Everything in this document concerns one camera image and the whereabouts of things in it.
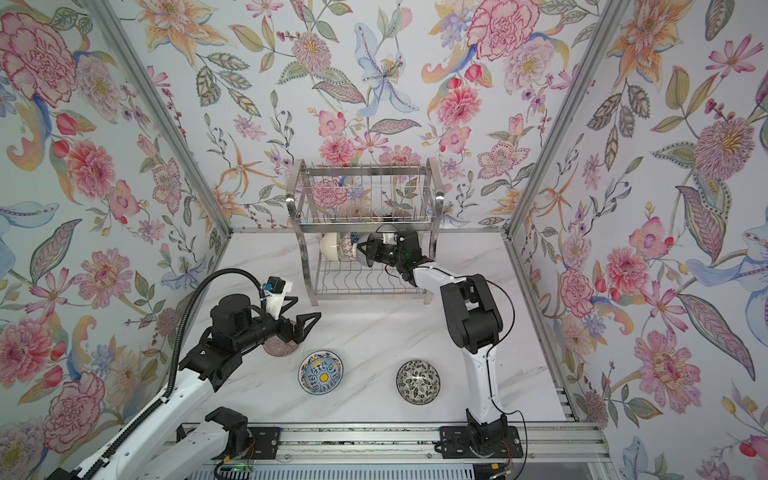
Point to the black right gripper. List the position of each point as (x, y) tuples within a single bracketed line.
[(377, 254)]

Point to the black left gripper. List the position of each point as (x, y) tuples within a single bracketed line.
[(298, 336)]

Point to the stainless steel dish rack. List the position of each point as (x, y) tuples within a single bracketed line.
[(363, 199)]

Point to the blue geometric red bowl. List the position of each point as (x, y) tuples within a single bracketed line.
[(348, 242)]

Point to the cream white bowl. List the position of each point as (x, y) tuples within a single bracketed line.
[(330, 247)]

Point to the blue yellow patterned bowl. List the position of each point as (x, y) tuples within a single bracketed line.
[(321, 372)]

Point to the dark petal pattern bowl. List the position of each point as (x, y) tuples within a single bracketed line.
[(362, 254)]

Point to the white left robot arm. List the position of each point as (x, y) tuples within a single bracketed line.
[(137, 451)]

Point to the pink striped bowl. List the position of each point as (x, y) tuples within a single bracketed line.
[(276, 347)]

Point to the black white floral bowl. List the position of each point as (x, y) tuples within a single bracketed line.
[(418, 382)]

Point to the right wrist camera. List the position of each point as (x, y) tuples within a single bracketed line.
[(388, 237)]

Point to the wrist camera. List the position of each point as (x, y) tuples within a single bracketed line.
[(275, 291), (388, 237)]

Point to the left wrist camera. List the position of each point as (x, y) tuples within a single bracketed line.
[(275, 291)]

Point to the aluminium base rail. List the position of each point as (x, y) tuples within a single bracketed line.
[(536, 442)]

